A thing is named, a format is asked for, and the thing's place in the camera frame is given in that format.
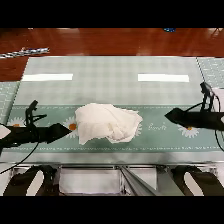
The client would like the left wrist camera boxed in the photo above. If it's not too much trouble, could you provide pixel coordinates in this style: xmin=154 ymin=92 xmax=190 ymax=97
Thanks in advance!
xmin=24 ymin=99 xmax=48 ymax=128

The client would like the silver frame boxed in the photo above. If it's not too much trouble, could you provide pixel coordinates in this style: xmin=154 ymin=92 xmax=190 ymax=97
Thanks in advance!
xmin=0 ymin=161 xmax=224 ymax=197

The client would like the white shirt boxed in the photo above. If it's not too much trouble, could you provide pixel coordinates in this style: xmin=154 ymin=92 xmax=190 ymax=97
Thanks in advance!
xmin=74 ymin=102 xmax=144 ymax=146

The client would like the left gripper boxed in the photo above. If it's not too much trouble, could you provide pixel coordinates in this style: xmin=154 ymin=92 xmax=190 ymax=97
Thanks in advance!
xmin=18 ymin=123 xmax=55 ymax=145

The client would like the black cable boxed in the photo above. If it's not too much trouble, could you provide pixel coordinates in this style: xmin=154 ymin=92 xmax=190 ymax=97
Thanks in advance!
xmin=213 ymin=129 xmax=224 ymax=153
xmin=0 ymin=141 xmax=41 ymax=176

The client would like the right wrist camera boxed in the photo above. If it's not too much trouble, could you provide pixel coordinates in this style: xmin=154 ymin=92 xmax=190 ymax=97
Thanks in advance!
xmin=198 ymin=81 xmax=217 ymax=113

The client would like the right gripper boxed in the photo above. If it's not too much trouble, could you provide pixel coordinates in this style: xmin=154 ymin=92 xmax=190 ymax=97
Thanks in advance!
xmin=180 ymin=107 xmax=216 ymax=131

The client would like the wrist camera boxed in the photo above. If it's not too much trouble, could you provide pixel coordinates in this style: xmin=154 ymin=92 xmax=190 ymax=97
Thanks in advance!
xmin=198 ymin=81 xmax=217 ymax=113
xmin=24 ymin=99 xmax=48 ymax=128

